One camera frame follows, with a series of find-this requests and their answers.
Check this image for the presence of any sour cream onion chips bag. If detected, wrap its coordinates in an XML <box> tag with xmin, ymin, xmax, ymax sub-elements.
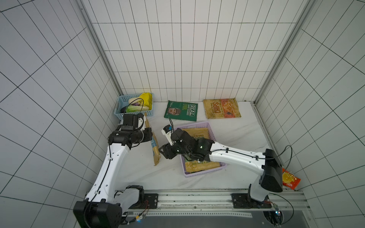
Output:
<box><xmin>181</xmin><ymin>127</ymin><xmax>225</xmax><ymax>177</ymax></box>

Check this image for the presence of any sea salt chips bag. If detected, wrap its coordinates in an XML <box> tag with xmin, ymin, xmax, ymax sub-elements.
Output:
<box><xmin>144</xmin><ymin>114</ymin><xmax>161</xmax><ymax>166</ymax></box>

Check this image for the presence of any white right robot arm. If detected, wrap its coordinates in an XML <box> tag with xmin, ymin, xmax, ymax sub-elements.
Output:
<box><xmin>159</xmin><ymin>125</ymin><xmax>283</xmax><ymax>202</ymax></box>

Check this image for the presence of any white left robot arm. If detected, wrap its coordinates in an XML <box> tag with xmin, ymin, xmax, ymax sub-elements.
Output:
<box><xmin>73</xmin><ymin>114</ymin><xmax>153</xmax><ymax>228</ymax></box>

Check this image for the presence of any purple plastic basket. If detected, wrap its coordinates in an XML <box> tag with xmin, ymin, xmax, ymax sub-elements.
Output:
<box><xmin>177</xmin><ymin>122</ymin><xmax>227</xmax><ymax>177</ymax></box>

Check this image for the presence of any green REAL chips bag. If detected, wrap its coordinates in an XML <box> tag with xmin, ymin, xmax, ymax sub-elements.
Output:
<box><xmin>164</xmin><ymin>100</ymin><xmax>198</xmax><ymax>122</ymax></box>

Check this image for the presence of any blue plastic basket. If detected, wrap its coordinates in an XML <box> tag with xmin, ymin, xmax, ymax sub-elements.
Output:
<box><xmin>114</xmin><ymin>94</ymin><xmax>154</xmax><ymax>120</ymax></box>

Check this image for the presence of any yellow snack bag in basket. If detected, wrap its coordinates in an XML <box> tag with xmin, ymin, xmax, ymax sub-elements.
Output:
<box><xmin>139</xmin><ymin>93</ymin><xmax>153</xmax><ymax>110</ymax></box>

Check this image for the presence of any brown orange chips bag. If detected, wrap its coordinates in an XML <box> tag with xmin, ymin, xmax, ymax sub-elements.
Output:
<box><xmin>203</xmin><ymin>98</ymin><xmax>241</xmax><ymax>119</ymax></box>

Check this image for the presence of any toy eggplant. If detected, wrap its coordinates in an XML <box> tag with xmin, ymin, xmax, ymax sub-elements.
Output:
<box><xmin>120</xmin><ymin>106</ymin><xmax>127</xmax><ymax>113</ymax></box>

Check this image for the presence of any small red snack bag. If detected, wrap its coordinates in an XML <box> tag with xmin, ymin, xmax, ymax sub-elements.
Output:
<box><xmin>282</xmin><ymin>168</ymin><xmax>301</xmax><ymax>190</ymax></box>

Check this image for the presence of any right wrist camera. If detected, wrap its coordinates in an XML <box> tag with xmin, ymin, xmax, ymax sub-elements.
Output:
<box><xmin>161</xmin><ymin>124</ymin><xmax>174</xmax><ymax>145</ymax></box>

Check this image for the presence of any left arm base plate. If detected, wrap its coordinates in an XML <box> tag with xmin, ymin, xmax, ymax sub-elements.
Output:
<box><xmin>131</xmin><ymin>193</ymin><xmax>159</xmax><ymax>210</ymax></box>

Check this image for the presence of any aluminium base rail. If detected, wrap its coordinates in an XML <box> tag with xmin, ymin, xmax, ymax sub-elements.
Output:
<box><xmin>123</xmin><ymin>189</ymin><xmax>309</xmax><ymax>220</ymax></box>

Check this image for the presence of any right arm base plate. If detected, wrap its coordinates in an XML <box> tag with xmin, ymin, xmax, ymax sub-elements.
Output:
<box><xmin>231</xmin><ymin>193</ymin><xmax>272</xmax><ymax>209</ymax></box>

